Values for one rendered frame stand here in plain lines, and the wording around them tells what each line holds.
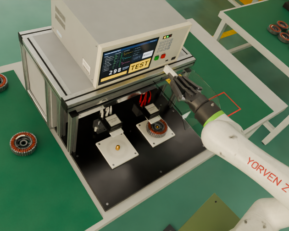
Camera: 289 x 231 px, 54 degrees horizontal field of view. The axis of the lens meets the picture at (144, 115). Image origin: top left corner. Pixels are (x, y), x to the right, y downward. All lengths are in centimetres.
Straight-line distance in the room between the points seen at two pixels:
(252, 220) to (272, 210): 9
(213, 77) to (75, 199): 120
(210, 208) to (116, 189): 45
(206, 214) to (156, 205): 81
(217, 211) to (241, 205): 103
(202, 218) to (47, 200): 68
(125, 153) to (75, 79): 44
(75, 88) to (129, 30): 30
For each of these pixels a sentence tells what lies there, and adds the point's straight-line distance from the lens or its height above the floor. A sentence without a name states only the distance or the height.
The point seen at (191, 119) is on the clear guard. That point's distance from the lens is 125.
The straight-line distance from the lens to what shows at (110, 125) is 126.
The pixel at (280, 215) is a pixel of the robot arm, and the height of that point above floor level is 105.
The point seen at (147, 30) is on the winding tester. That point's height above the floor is 132.
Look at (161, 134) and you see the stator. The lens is 142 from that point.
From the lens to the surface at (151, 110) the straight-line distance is 142.
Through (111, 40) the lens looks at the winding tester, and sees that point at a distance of 102.
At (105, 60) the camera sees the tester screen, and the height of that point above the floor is 126.
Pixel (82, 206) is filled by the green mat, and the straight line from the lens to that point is 126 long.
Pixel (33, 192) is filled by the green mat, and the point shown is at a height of 75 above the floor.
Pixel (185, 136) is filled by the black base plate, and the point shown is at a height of 77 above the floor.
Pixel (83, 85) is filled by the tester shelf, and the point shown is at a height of 111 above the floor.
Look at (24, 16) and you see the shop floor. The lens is 337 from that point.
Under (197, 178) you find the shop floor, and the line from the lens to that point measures 236.
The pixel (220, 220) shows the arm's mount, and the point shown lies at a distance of 141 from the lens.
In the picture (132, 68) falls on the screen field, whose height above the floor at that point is 116.
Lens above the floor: 194
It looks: 50 degrees down
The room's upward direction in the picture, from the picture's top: 21 degrees clockwise
